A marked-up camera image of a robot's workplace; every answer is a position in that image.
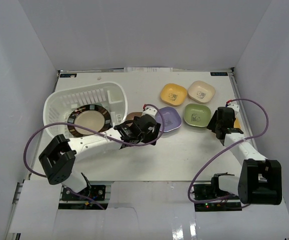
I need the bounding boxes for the brown square panda dish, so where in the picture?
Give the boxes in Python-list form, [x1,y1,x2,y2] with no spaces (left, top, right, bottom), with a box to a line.
[125,111,142,121]

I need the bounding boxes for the green square panda dish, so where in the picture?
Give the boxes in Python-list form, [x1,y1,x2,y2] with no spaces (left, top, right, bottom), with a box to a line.
[183,103,212,128]

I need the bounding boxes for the purple square panda dish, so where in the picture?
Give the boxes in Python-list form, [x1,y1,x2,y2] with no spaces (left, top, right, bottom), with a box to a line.
[159,106,182,133]

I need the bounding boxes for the round black rimmed plate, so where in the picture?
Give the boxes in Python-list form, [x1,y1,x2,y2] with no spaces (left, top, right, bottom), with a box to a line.
[67,104,112,133]

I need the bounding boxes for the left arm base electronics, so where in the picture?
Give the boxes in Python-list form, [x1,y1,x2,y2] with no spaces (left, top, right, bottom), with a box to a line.
[58,185,109,210]

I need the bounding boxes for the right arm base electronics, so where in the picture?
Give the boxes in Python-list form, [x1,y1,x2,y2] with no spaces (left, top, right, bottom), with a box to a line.
[190,182,242,213]

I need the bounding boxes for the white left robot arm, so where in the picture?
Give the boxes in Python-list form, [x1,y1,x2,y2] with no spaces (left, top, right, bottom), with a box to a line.
[38,114,161,200]

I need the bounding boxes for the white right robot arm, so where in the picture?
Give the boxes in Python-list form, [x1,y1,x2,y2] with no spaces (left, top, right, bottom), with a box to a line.
[207,106,283,205]

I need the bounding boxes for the white plastic dish bin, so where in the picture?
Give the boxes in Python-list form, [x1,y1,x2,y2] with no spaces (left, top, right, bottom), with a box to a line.
[43,82,128,128]

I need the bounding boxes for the cream square panda dish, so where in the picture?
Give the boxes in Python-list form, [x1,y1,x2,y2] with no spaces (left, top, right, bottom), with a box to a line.
[187,80,216,104]

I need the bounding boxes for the yellow square panda dish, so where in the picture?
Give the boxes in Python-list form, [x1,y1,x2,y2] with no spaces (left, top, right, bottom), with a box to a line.
[160,83,188,107]

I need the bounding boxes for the papers at table back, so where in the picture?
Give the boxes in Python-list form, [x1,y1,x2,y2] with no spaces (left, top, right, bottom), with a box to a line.
[123,67,173,73]

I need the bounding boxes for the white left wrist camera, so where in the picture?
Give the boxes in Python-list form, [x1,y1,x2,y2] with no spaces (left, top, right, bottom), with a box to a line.
[141,105,158,118]

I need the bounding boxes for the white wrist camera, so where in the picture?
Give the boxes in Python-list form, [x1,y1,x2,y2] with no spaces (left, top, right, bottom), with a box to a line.
[141,105,158,118]
[225,100,240,114]

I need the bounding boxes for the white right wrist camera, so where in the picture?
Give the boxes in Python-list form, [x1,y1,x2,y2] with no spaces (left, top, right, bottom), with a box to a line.
[225,100,240,114]

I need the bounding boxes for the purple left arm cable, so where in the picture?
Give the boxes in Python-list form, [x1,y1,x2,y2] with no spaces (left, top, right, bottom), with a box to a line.
[23,104,164,210]

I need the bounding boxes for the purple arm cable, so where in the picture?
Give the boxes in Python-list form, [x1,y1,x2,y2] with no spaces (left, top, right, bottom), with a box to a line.
[23,104,164,210]
[188,98,270,210]

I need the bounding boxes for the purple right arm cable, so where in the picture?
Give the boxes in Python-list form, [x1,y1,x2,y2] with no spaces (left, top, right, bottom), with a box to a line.
[188,98,270,210]

